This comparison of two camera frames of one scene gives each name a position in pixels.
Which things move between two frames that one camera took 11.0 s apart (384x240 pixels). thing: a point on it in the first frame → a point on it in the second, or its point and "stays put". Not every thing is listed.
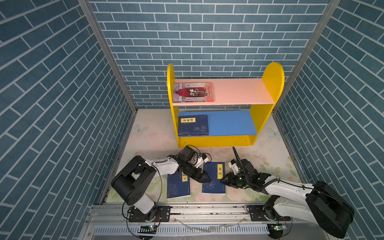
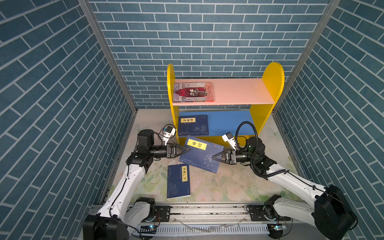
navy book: [178, 185] stays put
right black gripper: [229, 181] → [232, 155]
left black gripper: [195, 177] → [172, 147]
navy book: [193, 125] stays put
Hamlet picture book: [193, 92] stays put
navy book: [215, 170] → [200, 154]
